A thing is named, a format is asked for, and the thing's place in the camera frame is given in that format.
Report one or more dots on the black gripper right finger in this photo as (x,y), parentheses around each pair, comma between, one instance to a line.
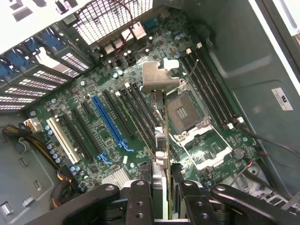
(194,206)

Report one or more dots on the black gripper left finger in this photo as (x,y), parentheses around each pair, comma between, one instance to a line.
(140,204)

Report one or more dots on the silver chipset heat sink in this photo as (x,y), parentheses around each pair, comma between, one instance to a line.
(117,177)

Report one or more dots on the silver socket cover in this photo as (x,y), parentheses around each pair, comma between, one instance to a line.
(219,157)

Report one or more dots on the coin cell battery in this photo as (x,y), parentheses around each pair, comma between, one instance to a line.
(237,153)

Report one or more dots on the green RAM stick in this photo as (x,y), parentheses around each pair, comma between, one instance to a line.
(132,117)

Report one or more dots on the black RAM slot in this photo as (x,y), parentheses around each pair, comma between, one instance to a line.
(208,93)
(151,110)
(145,112)
(213,93)
(219,93)
(224,93)
(138,114)

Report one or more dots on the blue expansion slot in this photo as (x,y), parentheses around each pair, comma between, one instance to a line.
(106,119)

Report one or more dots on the CPU socket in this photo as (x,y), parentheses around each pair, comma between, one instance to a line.
(185,112)

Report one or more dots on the white expansion slot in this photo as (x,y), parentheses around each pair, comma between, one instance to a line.
(63,140)

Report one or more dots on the short black expansion slot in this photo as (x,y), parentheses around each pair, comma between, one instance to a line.
(86,109)

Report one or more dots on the grey power supply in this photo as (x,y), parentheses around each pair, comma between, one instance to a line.
(23,175)

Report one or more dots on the green motherboard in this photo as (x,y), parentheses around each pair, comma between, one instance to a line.
(70,93)

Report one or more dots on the thin locking lever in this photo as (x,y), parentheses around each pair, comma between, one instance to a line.
(192,69)

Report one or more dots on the open black PC case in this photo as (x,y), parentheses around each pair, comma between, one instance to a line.
(253,58)

